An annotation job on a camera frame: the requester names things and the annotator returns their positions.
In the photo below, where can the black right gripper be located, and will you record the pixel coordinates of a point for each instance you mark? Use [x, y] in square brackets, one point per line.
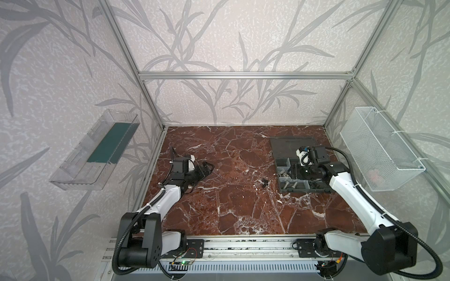
[295, 171]

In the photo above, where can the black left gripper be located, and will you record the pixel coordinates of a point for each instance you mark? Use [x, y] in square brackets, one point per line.
[200, 174]

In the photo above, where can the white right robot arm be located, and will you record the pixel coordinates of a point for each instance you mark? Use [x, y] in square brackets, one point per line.
[391, 245]

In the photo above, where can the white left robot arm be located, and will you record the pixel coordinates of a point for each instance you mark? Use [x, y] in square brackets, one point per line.
[141, 242]

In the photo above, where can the clear plastic organizer box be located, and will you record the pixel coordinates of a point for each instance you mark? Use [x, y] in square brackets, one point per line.
[287, 163]

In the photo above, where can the pink object in basket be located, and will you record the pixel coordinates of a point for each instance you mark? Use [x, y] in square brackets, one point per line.
[375, 176]

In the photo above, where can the aluminium rear crossbar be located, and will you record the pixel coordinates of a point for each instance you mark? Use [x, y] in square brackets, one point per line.
[233, 75]

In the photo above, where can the white wire mesh basket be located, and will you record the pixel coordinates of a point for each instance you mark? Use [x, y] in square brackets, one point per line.
[375, 144]

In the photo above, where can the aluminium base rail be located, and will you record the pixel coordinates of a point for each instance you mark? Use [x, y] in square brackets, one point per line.
[281, 247]

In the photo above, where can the clear wall shelf green bottom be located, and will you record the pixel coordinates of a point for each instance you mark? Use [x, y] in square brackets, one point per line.
[92, 162]

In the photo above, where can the aluminium frame post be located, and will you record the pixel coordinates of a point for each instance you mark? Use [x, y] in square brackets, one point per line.
[389, 12]

